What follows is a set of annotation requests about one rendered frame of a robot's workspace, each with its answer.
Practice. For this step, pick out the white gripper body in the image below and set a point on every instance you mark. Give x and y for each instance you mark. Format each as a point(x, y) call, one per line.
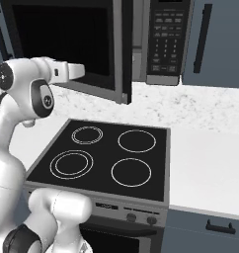
point(76, 71)

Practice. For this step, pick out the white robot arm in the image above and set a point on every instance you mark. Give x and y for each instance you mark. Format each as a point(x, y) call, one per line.
point(6, 164)

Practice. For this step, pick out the black microwave door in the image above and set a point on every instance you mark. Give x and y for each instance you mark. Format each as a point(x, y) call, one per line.
point(65, 39)

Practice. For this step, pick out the black oven door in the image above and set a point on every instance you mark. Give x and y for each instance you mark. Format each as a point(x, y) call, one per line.
point(118, 243)

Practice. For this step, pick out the black hob stove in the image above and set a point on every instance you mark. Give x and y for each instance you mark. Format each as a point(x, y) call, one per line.
point(105, 158)

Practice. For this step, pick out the dark stove knob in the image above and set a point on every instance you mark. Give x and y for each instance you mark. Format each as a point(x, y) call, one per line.
point(131, 217)
point(151, 220)

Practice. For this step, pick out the blue-grey drawer front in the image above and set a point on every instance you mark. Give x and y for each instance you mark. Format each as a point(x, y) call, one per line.
point(190, 237)

